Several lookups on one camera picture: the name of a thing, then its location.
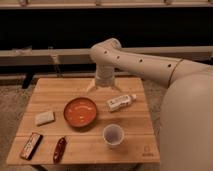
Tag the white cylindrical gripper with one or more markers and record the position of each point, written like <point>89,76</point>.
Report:
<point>104,77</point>

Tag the orange ceramic bowl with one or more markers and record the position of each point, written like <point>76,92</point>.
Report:
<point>80,112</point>

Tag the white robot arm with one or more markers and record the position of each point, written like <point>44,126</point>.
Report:
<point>186,132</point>

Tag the white plastic bottle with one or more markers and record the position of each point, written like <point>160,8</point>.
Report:
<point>121,101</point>

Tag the translucent plastic cup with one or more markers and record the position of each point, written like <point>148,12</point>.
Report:
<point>113,135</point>

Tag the wooden table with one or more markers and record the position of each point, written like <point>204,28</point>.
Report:
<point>87,146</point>

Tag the white sponge block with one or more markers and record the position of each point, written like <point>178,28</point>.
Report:
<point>44,118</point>

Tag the red snack packet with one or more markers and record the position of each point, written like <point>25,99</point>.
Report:
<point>59,150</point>

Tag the grey horizontal rail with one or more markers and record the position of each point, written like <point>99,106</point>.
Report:
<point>81,56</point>

